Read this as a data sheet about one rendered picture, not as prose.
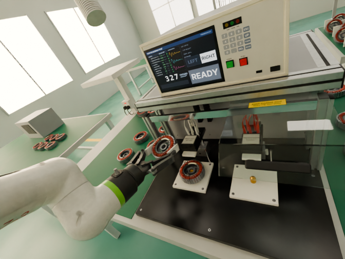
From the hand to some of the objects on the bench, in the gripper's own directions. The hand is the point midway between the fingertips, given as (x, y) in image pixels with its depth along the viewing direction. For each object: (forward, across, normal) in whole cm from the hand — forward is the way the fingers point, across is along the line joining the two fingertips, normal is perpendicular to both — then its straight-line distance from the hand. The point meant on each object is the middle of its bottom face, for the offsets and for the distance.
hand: (164, 147), depth 68 cm
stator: (+5, -8, +16) cm, 18 cm away
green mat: (+23, +47, +14) cm, 54 cm away
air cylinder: (+19, -6, +14) cm, 24 cm away
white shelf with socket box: (+55, +76, +6) cm, 94 cm away
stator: (+27, +45, +13) cm, 54 cm away
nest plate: (+8, -32, +17) cm, 37 cm away
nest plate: (+5, -8, +17) cm, 19 cm away
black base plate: (+8, -19, +19) cm, 28 cm away
